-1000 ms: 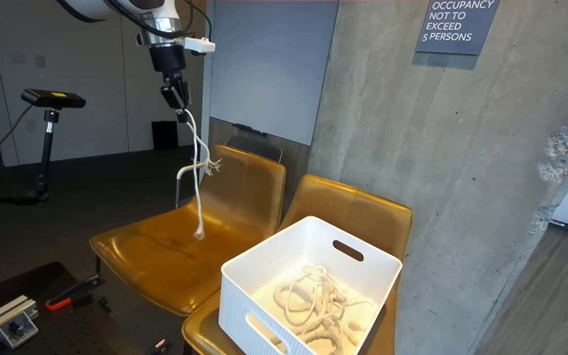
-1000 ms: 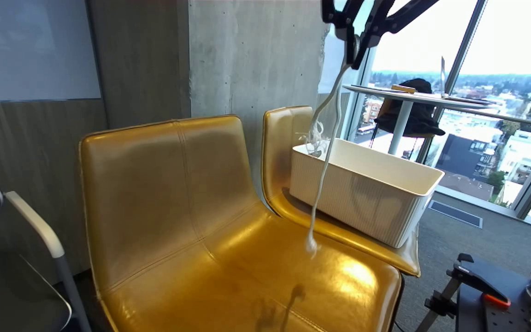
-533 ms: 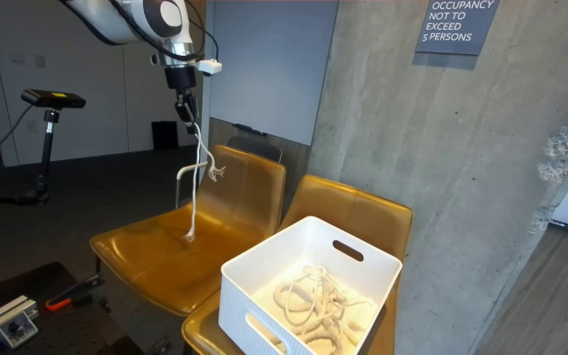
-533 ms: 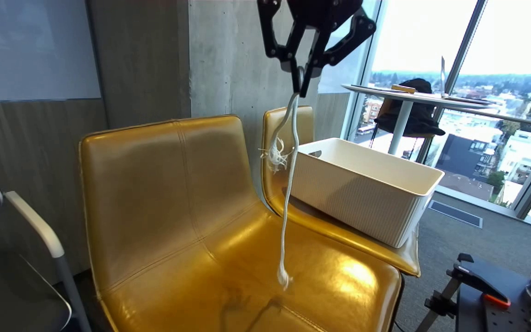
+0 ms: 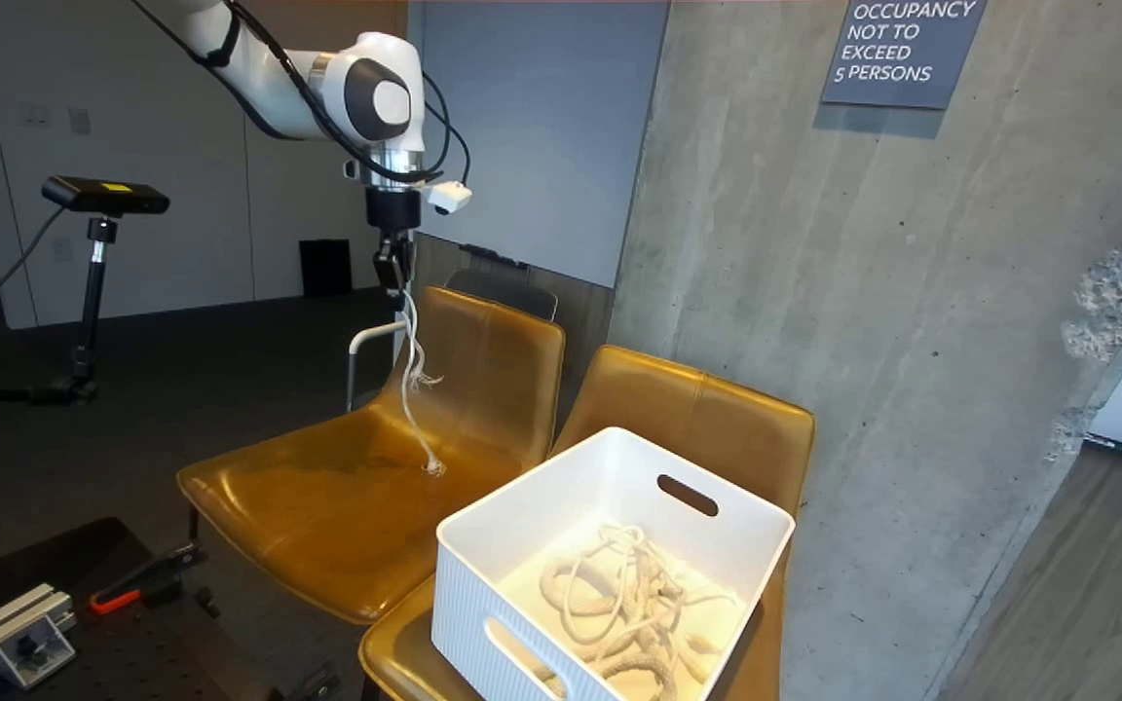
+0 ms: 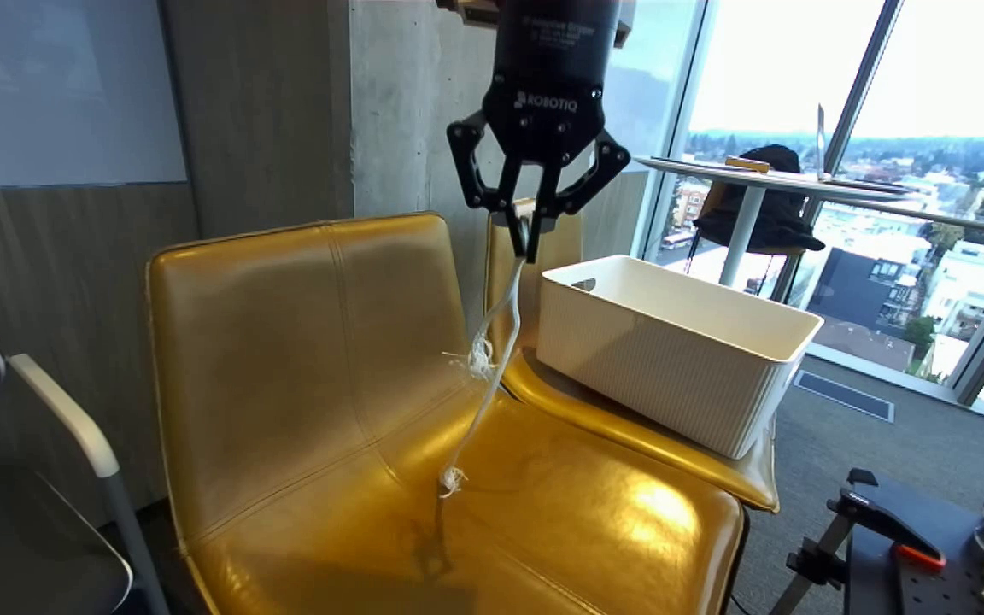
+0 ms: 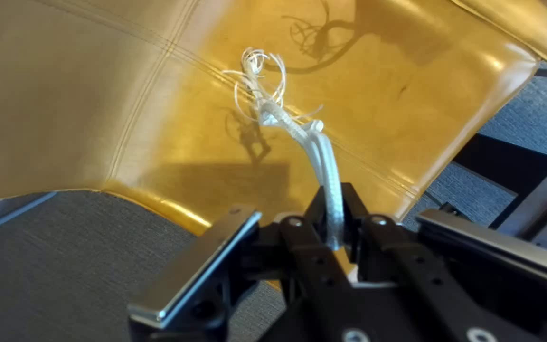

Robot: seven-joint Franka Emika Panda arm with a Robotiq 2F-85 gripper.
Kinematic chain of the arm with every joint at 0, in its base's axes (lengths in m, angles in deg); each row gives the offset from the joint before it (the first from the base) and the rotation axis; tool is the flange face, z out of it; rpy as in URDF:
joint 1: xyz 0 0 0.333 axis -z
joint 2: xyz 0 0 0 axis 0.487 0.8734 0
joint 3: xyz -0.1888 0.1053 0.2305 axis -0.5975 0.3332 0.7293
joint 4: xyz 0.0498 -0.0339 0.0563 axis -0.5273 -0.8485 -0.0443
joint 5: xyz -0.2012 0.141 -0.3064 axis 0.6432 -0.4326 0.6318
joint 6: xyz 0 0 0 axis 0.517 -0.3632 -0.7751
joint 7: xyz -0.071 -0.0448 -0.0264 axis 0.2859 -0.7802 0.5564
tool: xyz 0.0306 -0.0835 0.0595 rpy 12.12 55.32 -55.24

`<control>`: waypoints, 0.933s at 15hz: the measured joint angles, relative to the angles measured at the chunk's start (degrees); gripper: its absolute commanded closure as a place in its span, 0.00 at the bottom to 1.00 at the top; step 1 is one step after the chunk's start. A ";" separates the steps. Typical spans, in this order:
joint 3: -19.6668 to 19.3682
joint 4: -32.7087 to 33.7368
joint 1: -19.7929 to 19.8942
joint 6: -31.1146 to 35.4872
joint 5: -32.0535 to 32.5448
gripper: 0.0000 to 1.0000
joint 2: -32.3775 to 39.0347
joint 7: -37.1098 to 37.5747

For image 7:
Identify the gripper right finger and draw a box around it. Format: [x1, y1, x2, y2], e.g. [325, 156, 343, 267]
[341, 182, 547, 342]

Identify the white frayed rope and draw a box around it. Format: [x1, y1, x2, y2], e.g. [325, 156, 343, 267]
[224, 47, 345, 251]

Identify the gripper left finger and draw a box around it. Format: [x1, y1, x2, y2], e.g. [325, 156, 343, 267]
[128, 185, 351, 342]

